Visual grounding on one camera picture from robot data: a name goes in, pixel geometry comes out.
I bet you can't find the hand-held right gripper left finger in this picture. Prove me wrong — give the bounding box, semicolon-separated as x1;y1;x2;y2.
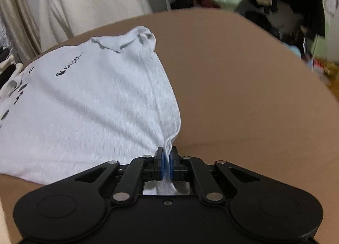
75;146;165;205

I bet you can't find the pile of dark clothes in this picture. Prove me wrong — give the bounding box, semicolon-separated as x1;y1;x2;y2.
236;0;327;57

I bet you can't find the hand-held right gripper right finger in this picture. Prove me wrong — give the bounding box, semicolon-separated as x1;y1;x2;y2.
170;146;262;205

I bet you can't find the light grey t-shirt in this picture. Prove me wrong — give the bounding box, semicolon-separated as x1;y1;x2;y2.
0;26;190;197

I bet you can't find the hanging cream shirt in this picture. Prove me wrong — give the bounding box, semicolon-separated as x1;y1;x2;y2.
18;0;170;48

